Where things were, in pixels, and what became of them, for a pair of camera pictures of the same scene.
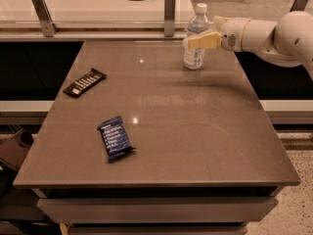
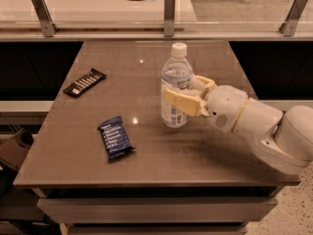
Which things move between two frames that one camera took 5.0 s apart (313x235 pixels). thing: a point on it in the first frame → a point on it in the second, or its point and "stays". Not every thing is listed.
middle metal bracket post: (169, 15) stays
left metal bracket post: (39, 4) stays
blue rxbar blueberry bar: (115, 136) stays
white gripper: (232, 33) → (224, 107)
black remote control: (76, 88) stays
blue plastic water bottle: (194, 59) → (177, 74)
